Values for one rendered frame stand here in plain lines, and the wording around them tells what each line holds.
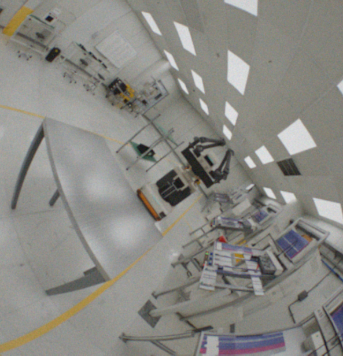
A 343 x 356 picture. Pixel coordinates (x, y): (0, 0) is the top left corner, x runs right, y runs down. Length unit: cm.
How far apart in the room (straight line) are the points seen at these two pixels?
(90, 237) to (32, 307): 84
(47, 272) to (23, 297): 32
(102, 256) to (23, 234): 89
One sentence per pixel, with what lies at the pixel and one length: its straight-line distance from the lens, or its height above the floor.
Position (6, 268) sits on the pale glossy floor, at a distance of 120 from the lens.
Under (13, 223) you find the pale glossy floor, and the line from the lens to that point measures 130.
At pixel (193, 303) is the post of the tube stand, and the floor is 51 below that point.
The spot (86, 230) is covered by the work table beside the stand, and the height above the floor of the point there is 80.
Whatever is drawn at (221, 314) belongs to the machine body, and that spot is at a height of 47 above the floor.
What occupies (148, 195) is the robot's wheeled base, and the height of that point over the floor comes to 19.
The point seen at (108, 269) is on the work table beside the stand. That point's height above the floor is 80.
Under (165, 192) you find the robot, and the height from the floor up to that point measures 35.
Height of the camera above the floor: 118
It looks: 13 degrees down
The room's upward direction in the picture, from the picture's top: 53 degrees clockwise
